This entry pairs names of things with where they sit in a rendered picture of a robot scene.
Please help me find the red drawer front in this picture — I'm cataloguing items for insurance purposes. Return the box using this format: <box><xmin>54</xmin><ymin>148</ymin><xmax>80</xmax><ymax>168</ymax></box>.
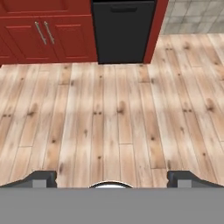
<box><xmin>0</xmin><ymin>0</ymin><xmax>93</xmax><ymax>18</ymax></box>

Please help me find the silver bar handle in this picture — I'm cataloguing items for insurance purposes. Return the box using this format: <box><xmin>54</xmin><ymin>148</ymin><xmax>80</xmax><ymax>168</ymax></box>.
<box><xmin>43</xmin><ymin>20</ymin><xmax>56</xmax><ymax>46</ymax></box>
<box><xmin>34</xmin><ymin>21</ymin><xmax>47</xmax><ymax>46</ymax></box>

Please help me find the red cupboard door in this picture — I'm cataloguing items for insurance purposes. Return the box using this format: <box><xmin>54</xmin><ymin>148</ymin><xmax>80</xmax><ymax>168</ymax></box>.
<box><xmin>38</xmin><ymin>14</ymin><xmax>98</xmax><ymax>63</ymax></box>
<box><xmin>0</xmin><ymin>17</ymin><xmax>59</xmax><ymax>64</ymax></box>

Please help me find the black dishwasher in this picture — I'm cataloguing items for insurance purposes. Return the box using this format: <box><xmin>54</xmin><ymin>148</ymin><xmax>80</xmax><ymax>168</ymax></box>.
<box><xmin>90</xmin><ymin>0</ymin><xmax>158</xmax><ymax>65</ymax></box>

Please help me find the black dishwasher handle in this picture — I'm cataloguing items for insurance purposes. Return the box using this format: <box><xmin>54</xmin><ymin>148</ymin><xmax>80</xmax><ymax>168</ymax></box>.
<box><xmin>109</xmin><ymin>6</ymin><xmax>138</xmax><ymax>14</ymax></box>

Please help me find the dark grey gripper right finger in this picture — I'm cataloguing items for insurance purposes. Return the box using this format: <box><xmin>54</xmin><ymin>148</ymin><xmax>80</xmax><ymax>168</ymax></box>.
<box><xmin>166</xmin><ymin>170</ymin><xmax>224</xmax><ymax>189</ymax></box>

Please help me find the red cabinet side panel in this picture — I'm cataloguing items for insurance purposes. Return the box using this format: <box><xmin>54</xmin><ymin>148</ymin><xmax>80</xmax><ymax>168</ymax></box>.
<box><xmin>143</xmin><ymin>0</ymin><xmax>170</xmax><ymax>64</ymax></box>

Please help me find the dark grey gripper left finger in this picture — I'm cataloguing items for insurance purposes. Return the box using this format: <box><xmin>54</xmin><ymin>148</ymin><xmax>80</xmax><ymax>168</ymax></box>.
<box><xmin>0</xmin><ymin>170</ymin><xmax>58</xmax><ymax>189</ymax></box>

